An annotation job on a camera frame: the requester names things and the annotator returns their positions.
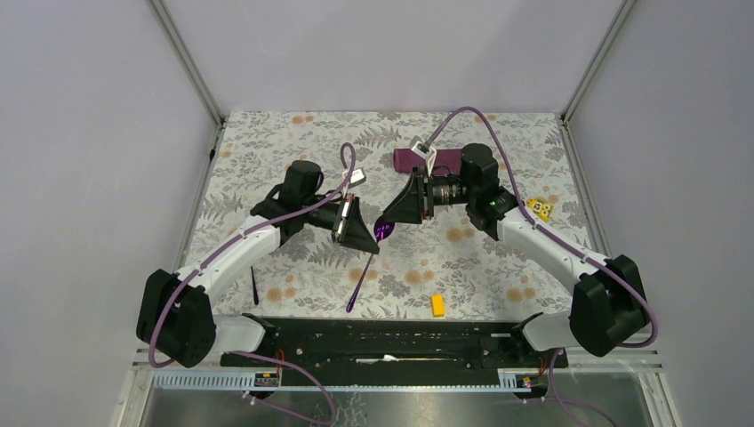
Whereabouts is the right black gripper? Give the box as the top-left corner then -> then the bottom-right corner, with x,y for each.
383,165 -> 476,225

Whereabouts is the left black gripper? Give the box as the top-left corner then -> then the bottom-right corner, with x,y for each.
301,192 -> 380,254

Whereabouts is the purple satin napkin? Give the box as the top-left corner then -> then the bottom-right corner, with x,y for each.
392,149 -> 461,174

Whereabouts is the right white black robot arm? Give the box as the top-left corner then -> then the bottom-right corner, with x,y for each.
383,143 -> 650,367

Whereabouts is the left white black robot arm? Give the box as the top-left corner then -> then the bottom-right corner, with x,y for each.
135,161 -> 379,367

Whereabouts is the floral tablecloth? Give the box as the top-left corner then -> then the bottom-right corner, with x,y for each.
187,111 -> 591,321

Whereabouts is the yellow block near front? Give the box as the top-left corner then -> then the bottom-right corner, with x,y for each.
430,294 -> 445,318

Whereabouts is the dark purple fork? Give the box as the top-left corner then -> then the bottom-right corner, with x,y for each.
250,267 -> 260,306

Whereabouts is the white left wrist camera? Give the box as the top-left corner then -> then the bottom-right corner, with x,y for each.
348,168 -> 366,188

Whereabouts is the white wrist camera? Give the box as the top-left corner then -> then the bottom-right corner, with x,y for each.
410,136 -> 437,174
348,168 -> 366,188

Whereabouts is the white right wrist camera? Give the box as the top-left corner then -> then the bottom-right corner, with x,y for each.
410,136 -> 437,174

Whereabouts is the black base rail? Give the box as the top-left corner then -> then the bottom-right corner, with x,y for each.
253,317 -> 551,388

